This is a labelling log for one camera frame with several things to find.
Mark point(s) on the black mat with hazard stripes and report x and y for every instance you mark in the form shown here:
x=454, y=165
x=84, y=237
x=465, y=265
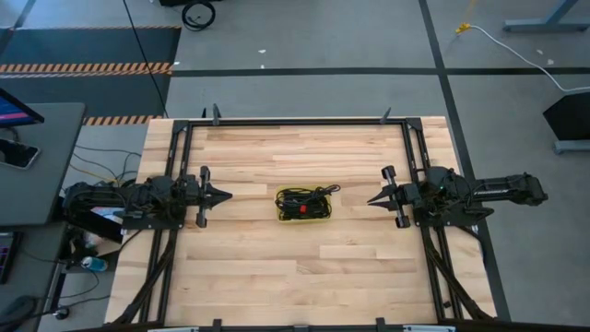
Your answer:
x=92, y=46

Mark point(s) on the grey metal desk leg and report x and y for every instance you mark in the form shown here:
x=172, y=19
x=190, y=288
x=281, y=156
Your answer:
x=544, y=24

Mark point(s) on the black smartphone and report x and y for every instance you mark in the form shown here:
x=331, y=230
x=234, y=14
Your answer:
x=16, y=154

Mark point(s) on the black metal table frame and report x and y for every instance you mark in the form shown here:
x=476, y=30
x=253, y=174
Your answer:
x=295, y=122

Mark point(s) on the grey side desk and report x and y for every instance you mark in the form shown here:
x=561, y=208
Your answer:
x=41, y=184

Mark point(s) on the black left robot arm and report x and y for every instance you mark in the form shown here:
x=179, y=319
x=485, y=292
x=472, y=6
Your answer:
x=115, y=198

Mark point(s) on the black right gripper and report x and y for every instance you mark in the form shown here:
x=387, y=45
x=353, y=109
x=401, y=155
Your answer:
x=405, y=196

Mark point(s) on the blue capped water bottle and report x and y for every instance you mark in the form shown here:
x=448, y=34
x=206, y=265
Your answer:
x=94, y=264

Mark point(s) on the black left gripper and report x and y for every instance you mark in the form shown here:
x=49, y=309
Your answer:
x=204, y=198

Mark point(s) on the black box on grey stand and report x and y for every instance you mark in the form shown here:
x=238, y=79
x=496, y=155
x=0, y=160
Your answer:
x=571, y=117

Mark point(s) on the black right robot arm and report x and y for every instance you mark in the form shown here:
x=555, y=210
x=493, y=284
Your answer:
x=498, y=191

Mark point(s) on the translucent yellow plastic tray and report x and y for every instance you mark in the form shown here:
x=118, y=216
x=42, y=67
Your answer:
x=279, y=216

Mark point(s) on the computer monitor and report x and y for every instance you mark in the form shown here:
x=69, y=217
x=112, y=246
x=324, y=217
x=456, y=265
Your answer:
x=14, y=113

